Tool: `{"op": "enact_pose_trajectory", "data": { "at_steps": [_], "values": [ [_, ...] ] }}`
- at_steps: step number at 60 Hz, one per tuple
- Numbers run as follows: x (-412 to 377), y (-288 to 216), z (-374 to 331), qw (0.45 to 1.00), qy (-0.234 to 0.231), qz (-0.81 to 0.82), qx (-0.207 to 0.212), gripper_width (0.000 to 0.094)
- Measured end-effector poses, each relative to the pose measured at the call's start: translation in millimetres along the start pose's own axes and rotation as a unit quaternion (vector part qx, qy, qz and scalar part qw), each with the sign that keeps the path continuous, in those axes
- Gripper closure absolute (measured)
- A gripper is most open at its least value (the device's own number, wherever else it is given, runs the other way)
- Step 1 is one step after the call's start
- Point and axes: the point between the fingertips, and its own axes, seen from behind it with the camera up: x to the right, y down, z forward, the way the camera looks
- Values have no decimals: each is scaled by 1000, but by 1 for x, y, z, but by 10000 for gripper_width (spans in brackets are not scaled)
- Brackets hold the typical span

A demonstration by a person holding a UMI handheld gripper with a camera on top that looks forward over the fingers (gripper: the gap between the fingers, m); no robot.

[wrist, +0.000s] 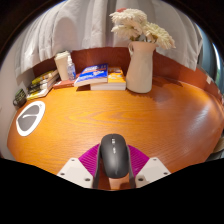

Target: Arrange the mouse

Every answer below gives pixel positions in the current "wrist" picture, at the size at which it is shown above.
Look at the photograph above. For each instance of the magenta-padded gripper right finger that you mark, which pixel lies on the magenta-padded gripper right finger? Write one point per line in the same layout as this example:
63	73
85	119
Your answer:
151	170

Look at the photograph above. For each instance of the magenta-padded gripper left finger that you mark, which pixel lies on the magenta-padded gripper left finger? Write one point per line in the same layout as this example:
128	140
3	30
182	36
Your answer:
75	171

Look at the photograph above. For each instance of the black computer mouse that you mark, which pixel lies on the black computer mouse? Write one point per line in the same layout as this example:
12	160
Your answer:
114	156

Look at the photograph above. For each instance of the grey white-rimmed mouse pad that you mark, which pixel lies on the grey white-rimmed mouse pad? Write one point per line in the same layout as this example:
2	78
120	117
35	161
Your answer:
30	118

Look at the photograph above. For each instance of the white and yellow book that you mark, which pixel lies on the white and yellow book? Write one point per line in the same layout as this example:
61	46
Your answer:
38	93

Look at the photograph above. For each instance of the flat red book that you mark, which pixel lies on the flat red book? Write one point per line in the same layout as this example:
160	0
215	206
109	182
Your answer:
63	83

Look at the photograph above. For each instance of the dark green-rimmed mug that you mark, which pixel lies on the dark green-rimmed mug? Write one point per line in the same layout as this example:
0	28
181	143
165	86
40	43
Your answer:
19	97

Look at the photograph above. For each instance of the cream ceramic vase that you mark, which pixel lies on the cream ceramic vase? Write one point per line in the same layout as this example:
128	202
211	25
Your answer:
140	71

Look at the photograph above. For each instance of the orange cover book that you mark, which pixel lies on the orange cover book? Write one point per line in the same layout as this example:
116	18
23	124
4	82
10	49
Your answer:
116	77

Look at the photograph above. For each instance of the beige lidded tumbler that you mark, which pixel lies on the beige lidded tumbler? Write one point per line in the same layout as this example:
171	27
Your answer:
62	66

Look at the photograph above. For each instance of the dark glass window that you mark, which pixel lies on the dark glass window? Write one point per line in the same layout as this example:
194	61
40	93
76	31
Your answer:
210	56

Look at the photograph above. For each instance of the white daisy flower bunch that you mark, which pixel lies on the white daisy flower bunch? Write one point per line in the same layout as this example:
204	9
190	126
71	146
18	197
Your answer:
140	25

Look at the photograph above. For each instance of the white pleated curtain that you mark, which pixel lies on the white pleated curtain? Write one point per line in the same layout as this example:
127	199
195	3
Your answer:
90	23

